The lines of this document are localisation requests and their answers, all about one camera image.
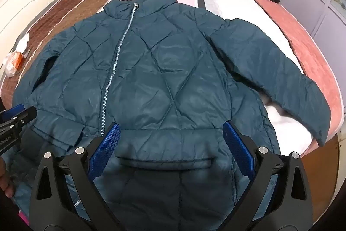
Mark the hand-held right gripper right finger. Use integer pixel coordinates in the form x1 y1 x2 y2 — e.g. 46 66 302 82
222 121 314 231

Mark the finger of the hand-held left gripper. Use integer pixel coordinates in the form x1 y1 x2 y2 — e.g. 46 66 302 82
0 104 38 130

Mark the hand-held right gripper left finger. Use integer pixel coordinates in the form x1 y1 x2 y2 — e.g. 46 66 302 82
28 123 122 231

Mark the teal quilted puffer jacket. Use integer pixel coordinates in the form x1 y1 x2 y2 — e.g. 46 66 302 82
12 0 332 231

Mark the person's left hand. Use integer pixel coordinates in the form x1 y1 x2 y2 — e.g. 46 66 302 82
0 157 15 198

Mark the orange and white packet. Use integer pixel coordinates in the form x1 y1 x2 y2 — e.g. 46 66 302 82
2 51 25 77

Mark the white paper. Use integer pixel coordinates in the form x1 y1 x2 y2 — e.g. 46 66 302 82
16 33 30 51

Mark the salmon velvet bedspread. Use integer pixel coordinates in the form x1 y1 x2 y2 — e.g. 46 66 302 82
176 0 345 139

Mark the white wardrobe with floral trim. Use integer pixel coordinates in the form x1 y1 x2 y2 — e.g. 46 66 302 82
280 0 346 102

